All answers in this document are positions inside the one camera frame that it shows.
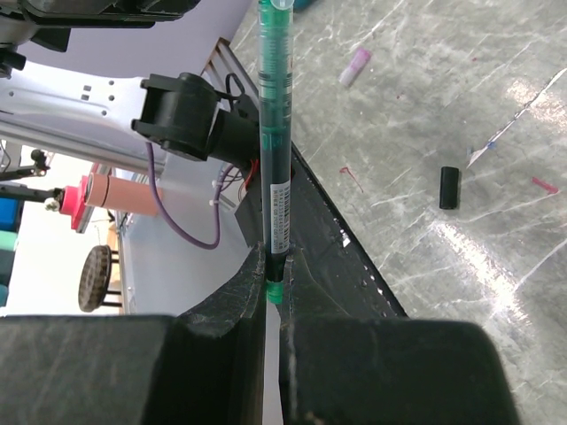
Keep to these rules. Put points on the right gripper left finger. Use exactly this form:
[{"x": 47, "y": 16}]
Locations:
[{"x": 204, "y": 366}]

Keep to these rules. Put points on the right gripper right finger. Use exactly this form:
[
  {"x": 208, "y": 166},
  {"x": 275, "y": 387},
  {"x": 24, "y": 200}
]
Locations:
[{"x": 339, "y": 369}]

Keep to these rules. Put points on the purple highlighter cap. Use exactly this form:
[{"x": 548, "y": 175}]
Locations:
[{"x": 358, "y": 62}]

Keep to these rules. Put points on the green gel pen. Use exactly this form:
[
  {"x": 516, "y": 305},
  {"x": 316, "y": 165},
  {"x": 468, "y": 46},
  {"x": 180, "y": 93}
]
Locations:
[{"x": 275, "y": 97}]

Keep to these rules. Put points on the clear green pen cap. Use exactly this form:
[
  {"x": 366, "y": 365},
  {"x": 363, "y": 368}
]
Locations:
[{"x": 282, "y": 5}]

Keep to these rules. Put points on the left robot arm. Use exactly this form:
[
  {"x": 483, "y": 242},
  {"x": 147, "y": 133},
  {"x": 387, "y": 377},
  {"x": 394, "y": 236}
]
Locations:
[{"x": 101, "y": 80}]

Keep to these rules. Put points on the black pen cap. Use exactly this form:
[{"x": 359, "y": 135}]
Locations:
[{"x": 449, "y": 188}]

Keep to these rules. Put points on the round dark stool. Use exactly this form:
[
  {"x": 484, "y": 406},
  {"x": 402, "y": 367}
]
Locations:
[{"x": 95, "y": 279}]

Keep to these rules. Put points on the pink cylinder on stand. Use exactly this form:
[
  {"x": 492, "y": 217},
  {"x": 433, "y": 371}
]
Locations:
[{"x": 107, "y": 192}]

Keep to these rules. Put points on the blue polka dot plate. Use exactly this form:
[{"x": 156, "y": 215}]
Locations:
[{"x": 301, "y": 5}]

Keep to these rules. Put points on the aluminium rail frame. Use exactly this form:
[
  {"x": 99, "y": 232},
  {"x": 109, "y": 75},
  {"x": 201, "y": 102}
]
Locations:
[{"x": 82, "y": 147}]

